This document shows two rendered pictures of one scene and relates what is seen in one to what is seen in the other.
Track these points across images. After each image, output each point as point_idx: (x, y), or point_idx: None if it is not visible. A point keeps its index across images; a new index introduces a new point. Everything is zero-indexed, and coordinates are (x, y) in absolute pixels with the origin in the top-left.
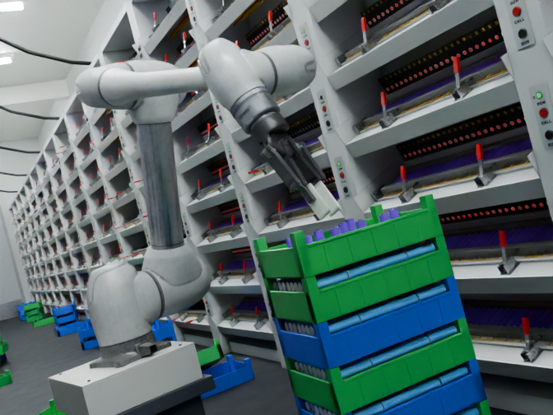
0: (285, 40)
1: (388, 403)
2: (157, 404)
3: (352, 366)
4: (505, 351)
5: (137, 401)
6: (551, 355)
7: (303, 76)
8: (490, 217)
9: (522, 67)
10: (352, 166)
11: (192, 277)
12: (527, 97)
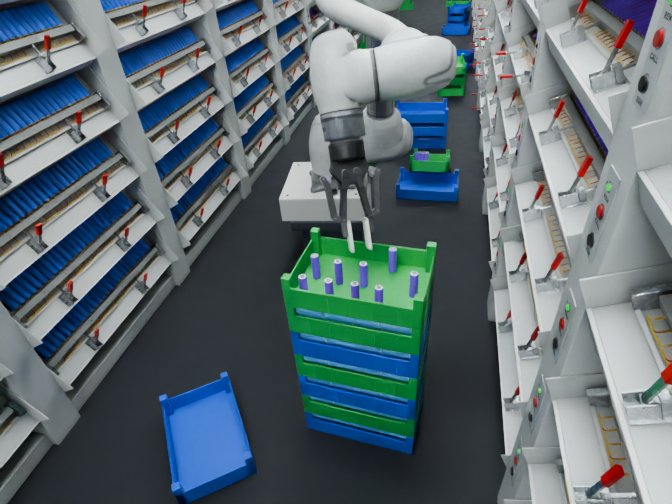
0: None
1: (335, 384)
2: (325, 226)
3: (314, 358)
4: (514, 378)
5: (313, 218)
6: (519, 421)
7: (420, 90)
8: None
9: (578, 265)
10: (526, 139)
11: (388, 145)
12: (567, 292)
